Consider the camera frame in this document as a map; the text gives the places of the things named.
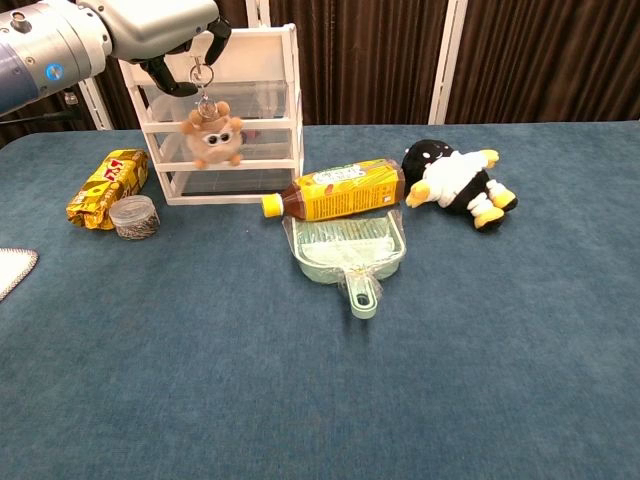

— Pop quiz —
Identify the left black-fingered robot hand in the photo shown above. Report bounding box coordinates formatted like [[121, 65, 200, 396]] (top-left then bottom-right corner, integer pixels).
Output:
[[99, 0, 234, 97]]

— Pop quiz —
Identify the plush keychain toy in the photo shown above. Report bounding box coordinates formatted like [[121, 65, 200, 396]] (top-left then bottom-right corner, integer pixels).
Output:
[[179, 57, 246, 170]]

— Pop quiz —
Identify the white plastic drawer unit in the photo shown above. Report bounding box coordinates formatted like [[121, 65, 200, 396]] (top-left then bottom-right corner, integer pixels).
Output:
[[117, 23, 305, 206]]

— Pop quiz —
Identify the yellow snack package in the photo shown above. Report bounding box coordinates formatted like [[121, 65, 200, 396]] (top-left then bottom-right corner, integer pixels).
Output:
[[65, 148, 150, 231]]

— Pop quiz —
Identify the small clear plastic jar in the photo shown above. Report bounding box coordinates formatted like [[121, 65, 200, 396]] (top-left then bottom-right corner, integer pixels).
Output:
[[108, 195, 161, 241]]

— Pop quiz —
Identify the yellow-label tea bottle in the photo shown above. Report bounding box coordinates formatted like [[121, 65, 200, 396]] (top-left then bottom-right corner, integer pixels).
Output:
[[261, 158, 407, 223]]

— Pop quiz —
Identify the white cloth with stitched edge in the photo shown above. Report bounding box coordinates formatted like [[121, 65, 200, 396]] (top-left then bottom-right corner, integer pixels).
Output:
[[0, 247, 40, 303]]

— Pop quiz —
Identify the light green dustpan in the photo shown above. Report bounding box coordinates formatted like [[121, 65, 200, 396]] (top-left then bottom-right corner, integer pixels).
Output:
[[282, 208, 409, 321]]

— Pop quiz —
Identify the black and white penguin plush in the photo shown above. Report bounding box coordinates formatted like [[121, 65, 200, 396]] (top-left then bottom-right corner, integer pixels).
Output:
[[401, 139, 519, 232]]

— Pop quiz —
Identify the blue table mat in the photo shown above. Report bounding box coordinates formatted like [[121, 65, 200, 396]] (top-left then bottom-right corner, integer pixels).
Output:
[[0, 118, 640, 480]]

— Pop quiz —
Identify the dark brown curtain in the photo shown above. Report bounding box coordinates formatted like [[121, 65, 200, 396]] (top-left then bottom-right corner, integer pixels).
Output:
[[0, 0, 640, 146]]

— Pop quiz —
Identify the white frame post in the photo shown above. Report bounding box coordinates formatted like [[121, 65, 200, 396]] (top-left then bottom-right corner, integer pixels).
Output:
[[251, 0, 272, 30], [76, 78, 114, 132], [427, 0, 470, 126]]

